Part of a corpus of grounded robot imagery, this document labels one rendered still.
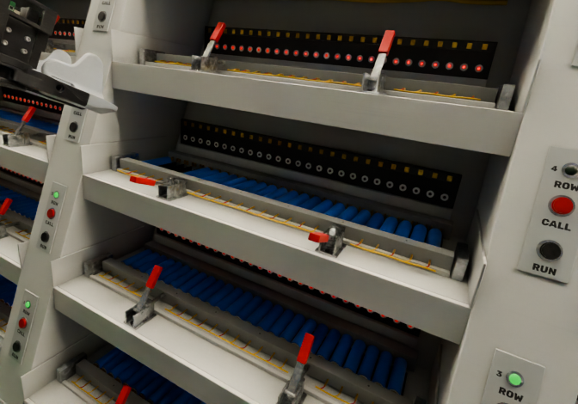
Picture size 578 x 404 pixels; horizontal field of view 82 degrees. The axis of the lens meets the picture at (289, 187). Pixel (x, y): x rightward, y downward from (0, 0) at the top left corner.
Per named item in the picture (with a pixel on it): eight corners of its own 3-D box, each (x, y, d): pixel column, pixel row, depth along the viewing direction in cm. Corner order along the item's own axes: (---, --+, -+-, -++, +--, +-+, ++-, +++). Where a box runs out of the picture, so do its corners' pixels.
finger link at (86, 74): (139, 74, 41) (57, 33, 33) (126, 120, 40) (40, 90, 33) (125, 73, 42) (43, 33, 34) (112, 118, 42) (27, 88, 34)
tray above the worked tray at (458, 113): (510, 157, 34) (558, 9, 30) (112, 88, 58) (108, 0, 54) (493, 139, 52) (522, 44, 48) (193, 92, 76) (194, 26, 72)
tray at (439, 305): (459, 345, 34) (487, 264, 32) (83, 198, 59) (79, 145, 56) (460, 264, 52) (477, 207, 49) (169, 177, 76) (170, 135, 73)
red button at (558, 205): (571, 216, 30) (575, 199, 30) (550, 211, 31) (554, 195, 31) (567, 217, 31) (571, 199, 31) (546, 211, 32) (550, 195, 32)
